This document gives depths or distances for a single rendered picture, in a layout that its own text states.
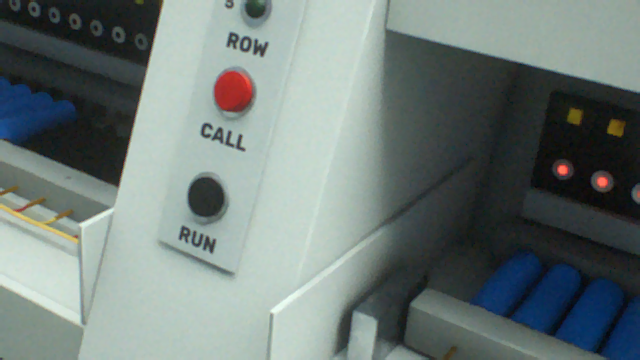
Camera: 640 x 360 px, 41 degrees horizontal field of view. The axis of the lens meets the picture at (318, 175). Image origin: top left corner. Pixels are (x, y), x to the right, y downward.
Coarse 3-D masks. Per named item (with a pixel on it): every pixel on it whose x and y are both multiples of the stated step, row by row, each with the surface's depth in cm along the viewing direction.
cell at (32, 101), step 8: (32, 96) 56; (40, 96) 56; (48, 96) 57; (0, 104) 54; (8, 104) 54; (16, 104) 55; (24, 104) 55; (32, 104) 55; (40, 104) 56; (0, 112) 53; (8, 112) 54; (16, 112) 54
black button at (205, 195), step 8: (192, 184) 34; (200, 184) 34; (208, 184) 34; (216, 184) 34; (192, 192) 34; (200, 192) 34; (208, 192) 34; (216, 192) 33; (192, 200) 34; (200, 200) 34; (208, 200) 34; (216, 200) 33; (192, 208) 34; (200, 208) 34; (208, 208) 34; (216, 208) 34; (208, 216) 34
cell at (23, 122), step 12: (36, 108) 54; (48, 108) 54; (60, 108) 55; (72, 108) 56; (0, 120) 52; (12, 120) 52; (24, 120) 53; (36, 120) 53; (48, 120) 54; (60, 120) 55; (72, 120) 56; (0, 132) 51; (12, 132) 52; (24, 132) 52; (36, 132) 53
